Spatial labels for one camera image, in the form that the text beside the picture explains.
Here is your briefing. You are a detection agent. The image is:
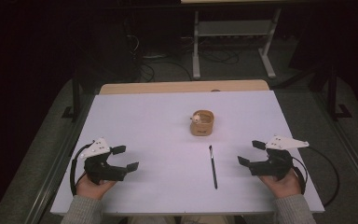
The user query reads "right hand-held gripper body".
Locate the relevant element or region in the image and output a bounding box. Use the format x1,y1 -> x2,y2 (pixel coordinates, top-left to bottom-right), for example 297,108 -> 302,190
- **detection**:
249,134 -> 310,181

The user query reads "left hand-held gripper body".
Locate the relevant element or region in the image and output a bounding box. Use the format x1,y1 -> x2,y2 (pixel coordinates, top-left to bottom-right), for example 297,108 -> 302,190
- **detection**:
79,137 -> 129,185

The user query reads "person's left hand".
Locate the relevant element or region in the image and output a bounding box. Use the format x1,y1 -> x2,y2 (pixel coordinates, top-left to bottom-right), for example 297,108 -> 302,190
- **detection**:
76,174 -> 117,201

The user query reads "person's right hand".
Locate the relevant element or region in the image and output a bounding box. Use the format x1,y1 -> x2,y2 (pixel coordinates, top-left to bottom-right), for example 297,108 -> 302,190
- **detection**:
259,170 -> 303,200

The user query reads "black pen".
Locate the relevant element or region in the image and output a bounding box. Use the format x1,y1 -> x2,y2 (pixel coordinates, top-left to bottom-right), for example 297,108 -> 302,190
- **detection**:
208,145 -> 219,190

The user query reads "white board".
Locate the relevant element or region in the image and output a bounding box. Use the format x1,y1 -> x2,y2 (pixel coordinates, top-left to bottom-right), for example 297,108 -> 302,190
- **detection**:
49,90 -> 325,217

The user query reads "wooden pen holder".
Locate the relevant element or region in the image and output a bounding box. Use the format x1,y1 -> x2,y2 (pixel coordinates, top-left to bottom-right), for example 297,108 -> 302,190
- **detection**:
189,109 -> 215,137

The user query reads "black metal stand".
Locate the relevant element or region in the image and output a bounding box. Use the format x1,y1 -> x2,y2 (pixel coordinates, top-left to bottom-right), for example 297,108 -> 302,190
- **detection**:
326,63 -> 353,121
61,69 -> 82,120

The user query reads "wooden table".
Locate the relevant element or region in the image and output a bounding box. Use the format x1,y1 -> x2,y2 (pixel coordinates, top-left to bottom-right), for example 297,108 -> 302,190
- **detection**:
99,79 -> 270,95

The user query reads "white metal stand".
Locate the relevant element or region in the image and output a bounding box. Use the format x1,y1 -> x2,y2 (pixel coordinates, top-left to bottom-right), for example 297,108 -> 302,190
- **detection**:
191,8 -> 282,80

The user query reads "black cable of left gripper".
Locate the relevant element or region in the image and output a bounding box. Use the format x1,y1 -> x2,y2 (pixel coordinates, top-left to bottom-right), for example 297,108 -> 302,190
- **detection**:
69,143 -> 95,197

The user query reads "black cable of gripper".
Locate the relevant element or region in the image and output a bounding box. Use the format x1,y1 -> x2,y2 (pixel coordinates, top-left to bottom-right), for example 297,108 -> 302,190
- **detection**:
69,143 -> 95,197
292,146 -> 340,208

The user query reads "metal floor rail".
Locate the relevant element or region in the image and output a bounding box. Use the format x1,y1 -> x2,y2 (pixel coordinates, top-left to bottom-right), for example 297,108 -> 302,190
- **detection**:
311,92 -> 358,200
22,92 -> 95,224

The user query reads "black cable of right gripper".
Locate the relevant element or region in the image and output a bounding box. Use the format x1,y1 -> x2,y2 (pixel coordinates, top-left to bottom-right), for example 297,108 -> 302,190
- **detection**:
292,146 -> 340,208

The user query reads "bundle of floor cables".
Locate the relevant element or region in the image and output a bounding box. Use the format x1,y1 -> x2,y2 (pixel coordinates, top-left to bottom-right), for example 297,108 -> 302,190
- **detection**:
122,18 -> 241,83

